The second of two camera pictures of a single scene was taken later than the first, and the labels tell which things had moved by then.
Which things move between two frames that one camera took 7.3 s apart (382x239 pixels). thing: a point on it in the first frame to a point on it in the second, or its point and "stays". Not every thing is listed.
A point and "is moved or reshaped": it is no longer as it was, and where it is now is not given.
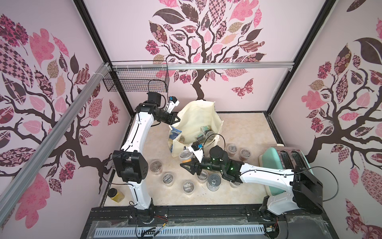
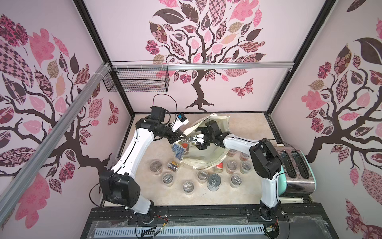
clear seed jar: x=168 y=179 stays
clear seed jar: x=156 y=167 stays
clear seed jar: x=235 y=184 stays
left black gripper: x=170 y=120 to x=175 y=136
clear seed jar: x=214 y=181 stays
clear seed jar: x=188 y=187 stays
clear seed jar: x=203 y=178 stays
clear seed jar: x=232 y=150 stays
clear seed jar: x=244 y=154 stays
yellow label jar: x=186 y=156 to x=173 y=166
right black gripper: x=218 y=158 to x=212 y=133
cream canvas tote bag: x=200 y=124 is moved or reshaped
